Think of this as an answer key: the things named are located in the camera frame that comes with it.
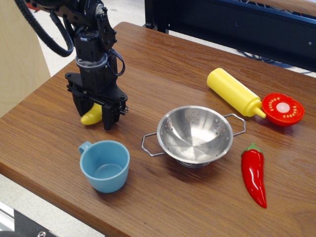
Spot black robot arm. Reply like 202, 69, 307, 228
26, 0, 128, 130

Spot blue cable bundle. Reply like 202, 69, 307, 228
237, 49, 316, 75

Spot steel colander with wire handles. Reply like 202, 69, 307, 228
153, 106, 246, 168

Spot light blue plastic cup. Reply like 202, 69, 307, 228
79, 140, 130, 193

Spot red plastic tomato half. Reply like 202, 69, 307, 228
262, 93, 305, 127

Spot light wooden panel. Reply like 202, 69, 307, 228
0, 0, 50, 116

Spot black metal frame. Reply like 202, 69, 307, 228
145, 0, 316, 71

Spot yellow plastic toy banana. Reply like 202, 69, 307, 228
80, 103, 102, 125

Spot red plastic chili pepper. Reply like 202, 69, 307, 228
241, 143, 267, 208

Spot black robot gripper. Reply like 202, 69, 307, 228
65, 53, 128, 130

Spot black braided cable sleeve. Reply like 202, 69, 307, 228
14, 0, 75, 58

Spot aluminium rail base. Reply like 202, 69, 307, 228
0, 201, 57, 237

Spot yellow plastic mustard bottle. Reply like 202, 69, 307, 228
207, 68, 266, 118

